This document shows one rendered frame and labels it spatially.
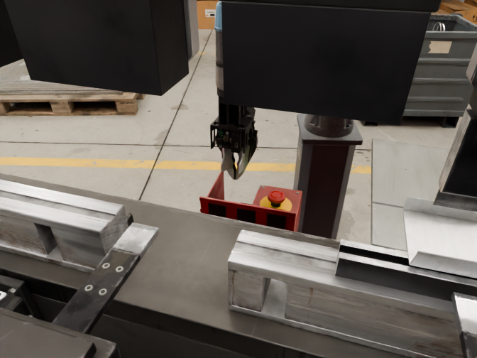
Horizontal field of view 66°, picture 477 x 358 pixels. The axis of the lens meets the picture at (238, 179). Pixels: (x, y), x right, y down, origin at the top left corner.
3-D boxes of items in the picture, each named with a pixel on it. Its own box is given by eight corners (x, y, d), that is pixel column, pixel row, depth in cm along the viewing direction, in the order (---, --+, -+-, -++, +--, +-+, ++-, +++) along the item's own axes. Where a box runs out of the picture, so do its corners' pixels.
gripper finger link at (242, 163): (229, 189, 79) (229, 150, 75) (236, 176, 84) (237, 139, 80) (243, 192, 79) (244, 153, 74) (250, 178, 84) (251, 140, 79)
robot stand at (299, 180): (281, 270, 168) (297, 113, 124) (321, 271, 167) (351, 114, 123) (283, 303, 153) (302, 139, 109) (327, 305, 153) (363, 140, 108)
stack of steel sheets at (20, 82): (138, 69, 353) (137, 56, 346) (123, 94, 302) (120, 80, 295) (33, 69, 352) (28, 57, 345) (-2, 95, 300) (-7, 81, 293)
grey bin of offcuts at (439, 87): (432, 98, 331) (460, 12, 290) (463, 128, 282) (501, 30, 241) (343, 96, 334) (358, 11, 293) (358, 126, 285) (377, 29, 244)
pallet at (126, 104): (152, 80, 369) (150, 66, 360) (135, 115, 303) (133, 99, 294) (32, 81, 367) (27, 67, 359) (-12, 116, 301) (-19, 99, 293)
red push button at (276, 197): (285, 203, 84) (287, 190, 82) (282, 214, 81) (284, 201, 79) (268, 200, 85) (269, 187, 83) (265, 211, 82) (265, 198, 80)
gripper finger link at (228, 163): (215, 187, 80) (215, 148, 75) (223, 174, 85) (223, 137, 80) (229, 189, 79) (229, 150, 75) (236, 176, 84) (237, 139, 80)
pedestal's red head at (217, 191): (298, 228, 94) (305, 169, 84) (289, 275, 81) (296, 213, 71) (223, 214, 98) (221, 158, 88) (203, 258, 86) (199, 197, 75)
